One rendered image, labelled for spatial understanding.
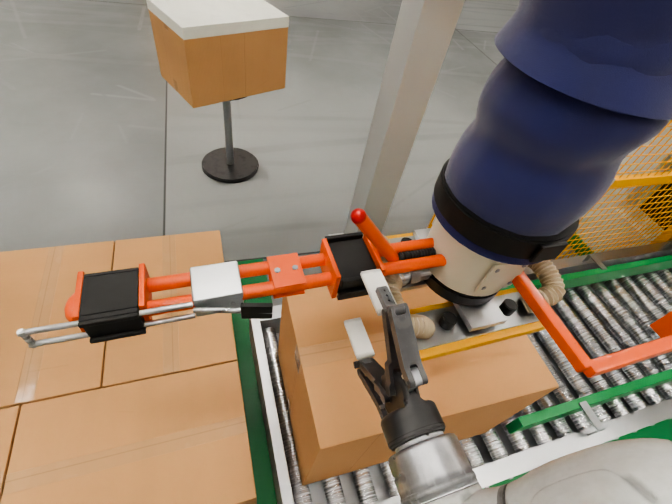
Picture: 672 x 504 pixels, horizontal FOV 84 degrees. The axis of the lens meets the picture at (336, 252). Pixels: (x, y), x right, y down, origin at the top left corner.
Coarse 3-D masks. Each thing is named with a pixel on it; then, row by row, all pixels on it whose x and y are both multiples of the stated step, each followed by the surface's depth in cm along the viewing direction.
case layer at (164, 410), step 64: (0, 256) 134; (64, 256) 138; (128, 256) 143; (192, 256) 147; (0, 320) 119; (64, 320) 123; (192, 320) 130; (0, 384) 107; (64, 384) 110; (128, 384) 113; (192, 384) 116; (0, 448) 98; (64, 448) 100; (128, 448) 102; (192, 448) 105
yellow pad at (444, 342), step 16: (512, 288) 80; (448, 304) 74; (512, 304) 73; (432, 320) 70; (448, 320) 68; (512, 320) 73; (528, 320) 74; (432, 336) 68; (448, 336) 69; (464, 336) 69; (480, 336) 70; (496, 336) 71; (512, 336) 72; (432, 352) 66; (448, 352) 67
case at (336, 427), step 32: (320, 288) 97; (288, 320) 95; (320, 320) 91; (288, 352) 101; (320, 352) 86; (352, 352) 87; (384, 352) 88; (480, 352) 92; (512, 352) 94; (288, 384) 108; (320, 384) 81; (352, 384) 82; (448, 384) 86; (480, 384) 87; (512, 384) 88; (544, 384) 89; (320, 416) 77; (352, 416) 78; (448, 416) 81; (480, 416) 93; (320, 448) 73; (352, 448) 80; (384, 448) 91; (320, 480) 103
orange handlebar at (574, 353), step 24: (432, 240) 68; (264, 264) 58; (288, 264) 59; (312, 264) 61; (384, 264) 62; (408, 264) 63; (432, 264) 65; (168, 288) 54; (264, 288) 56; (288, 288) 57; (528, 288) 64; (168, 312) 52; (552, 312) 61; (552, 336) 60; (576, 360) 56; (600, 360) 56; (624, 360) 57
